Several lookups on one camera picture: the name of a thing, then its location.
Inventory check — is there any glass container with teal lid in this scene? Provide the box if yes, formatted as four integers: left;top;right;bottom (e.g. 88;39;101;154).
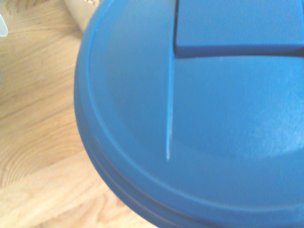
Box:
0;13;9;38

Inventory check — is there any clear pitcher with blue lid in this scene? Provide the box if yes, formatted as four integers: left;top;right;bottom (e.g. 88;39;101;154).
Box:
73;0;304;228

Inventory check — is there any clear canister with white lid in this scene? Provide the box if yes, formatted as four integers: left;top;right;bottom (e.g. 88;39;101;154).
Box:
64;0;101;33

